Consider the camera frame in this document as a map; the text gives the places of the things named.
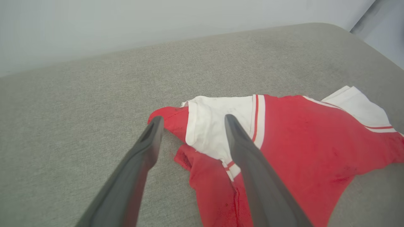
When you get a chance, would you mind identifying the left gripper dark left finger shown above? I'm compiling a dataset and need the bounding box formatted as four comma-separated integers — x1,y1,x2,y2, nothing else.
75,116,165,227

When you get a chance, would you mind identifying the red and white garment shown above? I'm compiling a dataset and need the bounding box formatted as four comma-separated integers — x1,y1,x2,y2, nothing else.
147,85,404,227

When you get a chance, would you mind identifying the grey fabric sofa cushion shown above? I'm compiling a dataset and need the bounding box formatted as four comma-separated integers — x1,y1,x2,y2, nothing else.
0,22,404,227

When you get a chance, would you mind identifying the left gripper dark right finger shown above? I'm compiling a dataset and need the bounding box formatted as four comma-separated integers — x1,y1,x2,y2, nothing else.
224,114,313,227

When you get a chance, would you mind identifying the grey wall trim strip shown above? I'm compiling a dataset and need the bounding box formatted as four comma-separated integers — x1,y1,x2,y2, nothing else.
350,0,392,35

